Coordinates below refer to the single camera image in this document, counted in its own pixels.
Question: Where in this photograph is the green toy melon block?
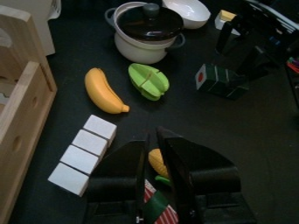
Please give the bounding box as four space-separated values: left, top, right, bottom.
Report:
194 63 250 101

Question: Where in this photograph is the white toy block slice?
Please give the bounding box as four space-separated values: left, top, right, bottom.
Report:
59 144 100 176
71 129 110 160
82 114 118 147
47 162 91 198

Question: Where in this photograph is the small white yellow toy block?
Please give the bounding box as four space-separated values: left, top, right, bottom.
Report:
214 9 239 32

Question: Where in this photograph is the red white striped toy food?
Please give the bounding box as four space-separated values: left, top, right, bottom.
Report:
143 178 180 224

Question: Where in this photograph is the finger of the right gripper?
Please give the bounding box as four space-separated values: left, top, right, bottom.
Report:
215 20 236 56
235 45 271 82

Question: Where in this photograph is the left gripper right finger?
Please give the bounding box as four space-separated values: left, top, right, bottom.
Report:
155 126 258 224

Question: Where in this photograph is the toy corn in green husk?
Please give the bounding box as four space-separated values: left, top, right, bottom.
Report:
147 148 174 186

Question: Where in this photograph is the white bowl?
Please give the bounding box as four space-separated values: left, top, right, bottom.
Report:
162 0 211 30

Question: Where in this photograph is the yellow toy banana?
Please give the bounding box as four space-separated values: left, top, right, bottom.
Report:
84 67 131 115

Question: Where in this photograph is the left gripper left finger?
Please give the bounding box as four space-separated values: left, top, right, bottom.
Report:
83 134 151 224

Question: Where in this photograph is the white toy cooking pot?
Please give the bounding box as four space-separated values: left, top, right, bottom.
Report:
104 1 186 65

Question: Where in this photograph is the black pot lid with knob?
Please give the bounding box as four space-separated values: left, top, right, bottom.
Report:
116 3 184 42

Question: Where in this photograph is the green toy star fruit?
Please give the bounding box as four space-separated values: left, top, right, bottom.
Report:
127 62 171 102

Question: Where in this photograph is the wooden toy rack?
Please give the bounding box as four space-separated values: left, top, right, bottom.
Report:
0 4 59 224

